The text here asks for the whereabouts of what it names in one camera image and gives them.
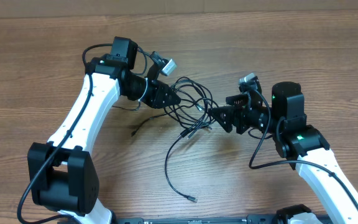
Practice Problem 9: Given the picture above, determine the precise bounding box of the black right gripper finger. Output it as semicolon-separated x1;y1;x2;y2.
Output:
209;106;238;133
226;94;250;106

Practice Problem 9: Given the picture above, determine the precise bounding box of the thin black cable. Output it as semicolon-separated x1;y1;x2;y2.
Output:
112;96;213;138

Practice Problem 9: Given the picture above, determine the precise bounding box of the black USB-A cable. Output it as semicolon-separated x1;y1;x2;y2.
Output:
164;118;211;203

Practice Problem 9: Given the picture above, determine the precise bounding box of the black USB-C cable silver plug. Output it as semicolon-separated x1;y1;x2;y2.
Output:
163;77;218;131

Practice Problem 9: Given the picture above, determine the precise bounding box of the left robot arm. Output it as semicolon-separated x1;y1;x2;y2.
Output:
17;37;181;223

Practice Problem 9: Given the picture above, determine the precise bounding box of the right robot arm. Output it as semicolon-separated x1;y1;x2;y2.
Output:
209;82;358;223

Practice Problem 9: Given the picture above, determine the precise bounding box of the brown cardboard backdrop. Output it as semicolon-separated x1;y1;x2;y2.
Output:
0;0;358;19

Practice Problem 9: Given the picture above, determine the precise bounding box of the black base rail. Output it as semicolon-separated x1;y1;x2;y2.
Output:
110;204;332;224

